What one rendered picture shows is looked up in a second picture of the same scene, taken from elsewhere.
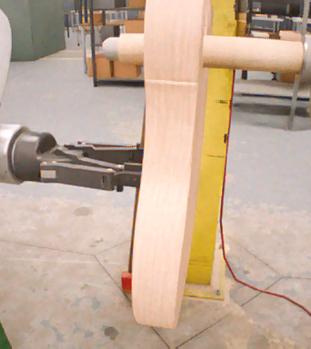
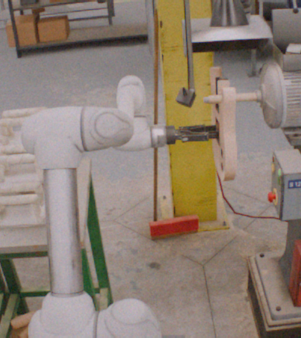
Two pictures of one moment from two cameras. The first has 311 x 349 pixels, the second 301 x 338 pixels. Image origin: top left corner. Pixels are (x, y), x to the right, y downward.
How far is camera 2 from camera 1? 1.69 m
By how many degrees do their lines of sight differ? 9
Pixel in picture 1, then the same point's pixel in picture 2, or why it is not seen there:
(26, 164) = (172, 137)
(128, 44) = (212, 99)
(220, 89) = (207, 76)
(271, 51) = (248, 96)
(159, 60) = (227, 107)
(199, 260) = (206, 201)
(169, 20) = (228, 99)
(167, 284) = (234, 159)
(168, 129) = (228, 121)
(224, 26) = not seen: hidden behind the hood
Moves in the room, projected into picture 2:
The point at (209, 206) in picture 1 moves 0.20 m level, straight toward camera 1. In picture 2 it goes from (209, 156) to (213, 174)
